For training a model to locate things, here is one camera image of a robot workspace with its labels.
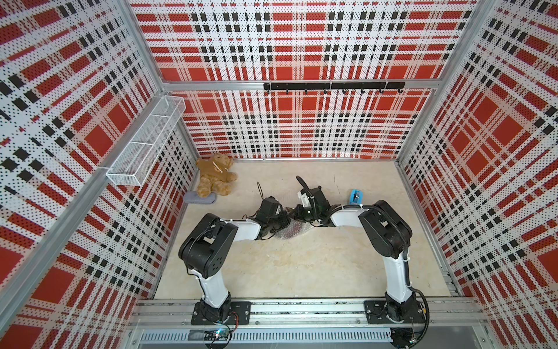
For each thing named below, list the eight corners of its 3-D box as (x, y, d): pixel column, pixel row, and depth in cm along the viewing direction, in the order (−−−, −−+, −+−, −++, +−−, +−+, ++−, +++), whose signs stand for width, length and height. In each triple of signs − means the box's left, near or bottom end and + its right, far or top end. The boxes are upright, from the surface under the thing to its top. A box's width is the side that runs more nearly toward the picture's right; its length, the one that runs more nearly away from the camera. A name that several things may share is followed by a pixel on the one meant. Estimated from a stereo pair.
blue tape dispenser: (349, 205, 105) (351, 200, 101) (347, 195, 109) (349, 189, 105) (362, 205, 105) (364, 200, 101) (359, 195, 109) (361, 189, 105)
